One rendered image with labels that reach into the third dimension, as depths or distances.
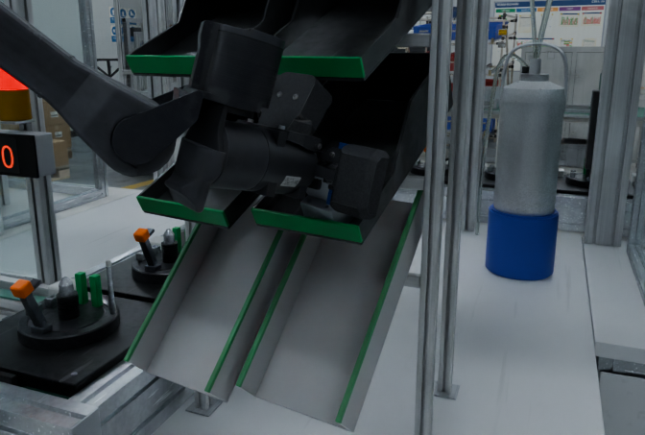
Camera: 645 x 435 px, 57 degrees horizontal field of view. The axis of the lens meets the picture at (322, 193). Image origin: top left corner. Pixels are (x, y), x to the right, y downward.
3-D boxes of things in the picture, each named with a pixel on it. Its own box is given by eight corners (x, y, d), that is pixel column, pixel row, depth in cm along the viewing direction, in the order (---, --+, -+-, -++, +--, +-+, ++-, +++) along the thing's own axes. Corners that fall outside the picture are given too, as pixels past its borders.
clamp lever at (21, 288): (41, 330, 83) (19, 289, 79) (30, 328, 83) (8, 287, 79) (59, 312, 85) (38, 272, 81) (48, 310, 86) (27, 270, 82)
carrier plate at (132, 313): (76, 399, 75) (75, 384, 74) (-60, 364, 83) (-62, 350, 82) (185, 320, 96) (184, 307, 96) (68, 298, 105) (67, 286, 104)
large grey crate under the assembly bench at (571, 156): (627, 172, 535) (630, 148, 529) (556, 165, 563) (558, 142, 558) (630, 164, 569) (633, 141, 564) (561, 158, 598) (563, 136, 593)
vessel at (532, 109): (555, 219, 131) (572, 41, 122) (489, 213, 136) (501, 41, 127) (556, 204, 144) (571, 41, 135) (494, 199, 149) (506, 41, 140)
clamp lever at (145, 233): (155, 268, 106) (141, 235, 102) (145, 267, 107) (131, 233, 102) (165, 255, 109) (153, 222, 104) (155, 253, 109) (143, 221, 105)
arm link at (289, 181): (320, 219, 46) (336, 140, 46) (173, 170, 58) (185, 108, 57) (377, 221, 53) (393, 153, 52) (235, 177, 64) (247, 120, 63)
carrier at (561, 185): (636, 203, 169) (642, 158, 166) (546, 195, 177) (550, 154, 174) (628, 184, 191) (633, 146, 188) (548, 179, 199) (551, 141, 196)
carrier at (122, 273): (190, 316, 98) (186, 243, 95) (74, 295, 106) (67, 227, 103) (257, 267, 120) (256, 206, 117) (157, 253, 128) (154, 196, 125)
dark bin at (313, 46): (365, 82, 55) (349, 4, 51) (251, 78, 62) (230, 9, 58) (460, -26, 74) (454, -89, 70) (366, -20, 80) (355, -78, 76)
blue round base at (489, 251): (553, 285, 134) (559, 221, 130) (481, 276, 139) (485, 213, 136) (553, 262, 148) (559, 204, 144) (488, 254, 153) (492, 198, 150)
